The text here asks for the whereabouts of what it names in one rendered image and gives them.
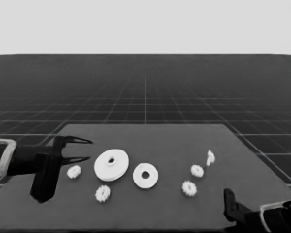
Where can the white round carrier with pins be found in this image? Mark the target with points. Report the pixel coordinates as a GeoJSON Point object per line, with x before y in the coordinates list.
{"type": "Point", "coordinates": [149, 183]}

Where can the large thick white disc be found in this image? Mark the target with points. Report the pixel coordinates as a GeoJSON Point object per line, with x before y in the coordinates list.
{"type": "Point", "coordinates": [103, 170]}

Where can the small white T-shaped piece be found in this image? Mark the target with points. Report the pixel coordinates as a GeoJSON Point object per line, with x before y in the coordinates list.
{"type": "Point", "coordinates": [210, 158]}

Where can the small white toothed gear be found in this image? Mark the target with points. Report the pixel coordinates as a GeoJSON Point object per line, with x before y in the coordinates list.
{"type": "Point", "coordinates": [70, 173]}
{"type": "Point", "coordinates": [194, 169]}
{"type": "Point", "coordinates": [186, 189]}
{"type": "Point", "coordinates": [99, 195]}

